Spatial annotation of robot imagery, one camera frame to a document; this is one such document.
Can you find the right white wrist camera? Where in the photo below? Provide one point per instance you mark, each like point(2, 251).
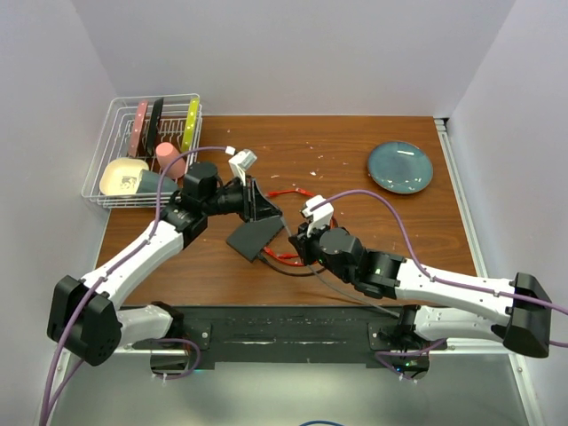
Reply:
point(318, 213)

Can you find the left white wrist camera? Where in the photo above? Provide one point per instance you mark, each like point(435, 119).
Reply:
point(240, 163)

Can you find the dark teal cup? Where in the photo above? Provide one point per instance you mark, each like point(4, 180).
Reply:
point(148, 183)

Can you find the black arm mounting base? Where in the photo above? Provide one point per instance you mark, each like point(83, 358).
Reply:
point(296, 334)

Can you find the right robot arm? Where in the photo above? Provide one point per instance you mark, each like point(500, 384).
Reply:
point(516, 313)

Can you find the teal ceramic plate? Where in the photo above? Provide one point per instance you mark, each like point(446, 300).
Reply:
point(400, 167)

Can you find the black network switch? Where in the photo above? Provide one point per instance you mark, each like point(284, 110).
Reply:
point(250, 238)

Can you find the pink plate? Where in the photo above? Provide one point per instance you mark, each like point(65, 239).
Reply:
point(137, 127)

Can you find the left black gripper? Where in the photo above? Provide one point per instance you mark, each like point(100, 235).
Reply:
point(255, 205)

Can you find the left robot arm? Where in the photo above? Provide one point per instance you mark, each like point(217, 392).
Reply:
point(87, 317)

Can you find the pink cup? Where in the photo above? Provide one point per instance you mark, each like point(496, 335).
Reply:
point(166, 153)

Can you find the yellow-green plate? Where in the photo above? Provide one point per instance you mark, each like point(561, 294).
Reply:
point(190, 124)

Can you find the black plate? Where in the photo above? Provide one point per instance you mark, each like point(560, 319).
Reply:
point(153, 126)

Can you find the white wire dish rack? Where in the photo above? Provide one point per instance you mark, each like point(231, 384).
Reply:
point(115, 137)

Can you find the cream square bowl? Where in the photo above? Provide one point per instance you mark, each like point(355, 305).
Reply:
point(122, 176)

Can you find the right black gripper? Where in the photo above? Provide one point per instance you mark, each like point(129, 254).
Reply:
point(302, 242)

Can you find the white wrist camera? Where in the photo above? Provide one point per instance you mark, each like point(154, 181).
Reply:
point(318, 213)
point(240, 163)

